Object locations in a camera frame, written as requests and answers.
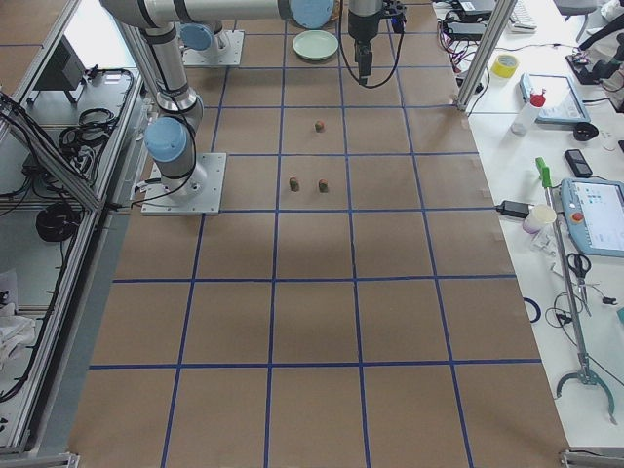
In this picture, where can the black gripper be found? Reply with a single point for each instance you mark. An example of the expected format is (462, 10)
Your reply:
(361, 25)

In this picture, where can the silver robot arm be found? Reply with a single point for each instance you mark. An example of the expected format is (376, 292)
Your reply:
(150, 32)

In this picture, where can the light green plate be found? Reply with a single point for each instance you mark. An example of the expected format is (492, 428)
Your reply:
(315, 45)

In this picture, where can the yellow tape roll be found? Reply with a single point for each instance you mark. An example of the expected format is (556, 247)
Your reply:
(504, 66)

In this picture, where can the white squeeze bottle red cap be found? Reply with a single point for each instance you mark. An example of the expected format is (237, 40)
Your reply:
(528, 114)

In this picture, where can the teach pendant far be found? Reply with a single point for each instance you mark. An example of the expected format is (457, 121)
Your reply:
(563, 103)

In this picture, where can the teach pendant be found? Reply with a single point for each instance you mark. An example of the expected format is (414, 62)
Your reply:
(563, 103)
(593, 212)

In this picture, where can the black power adapter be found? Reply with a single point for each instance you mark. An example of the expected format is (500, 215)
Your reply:
(513, 209)

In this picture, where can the black phone remote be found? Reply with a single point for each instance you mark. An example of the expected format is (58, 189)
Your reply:
(578, 163)

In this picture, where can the paper cup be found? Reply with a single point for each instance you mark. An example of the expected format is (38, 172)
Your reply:
(539, 217)

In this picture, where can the teach pendant near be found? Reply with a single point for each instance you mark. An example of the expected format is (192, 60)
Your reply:
(593, 212)

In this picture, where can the black scissors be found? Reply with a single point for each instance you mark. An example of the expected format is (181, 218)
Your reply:
(580, 265)

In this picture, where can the blue tape roll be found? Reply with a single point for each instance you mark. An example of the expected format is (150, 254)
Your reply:
(537, 312)

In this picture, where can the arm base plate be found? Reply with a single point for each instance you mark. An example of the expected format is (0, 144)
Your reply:
(202, 48)
(200, 195)

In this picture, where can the aluminium frame post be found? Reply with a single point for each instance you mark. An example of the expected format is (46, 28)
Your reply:
(497, 22)

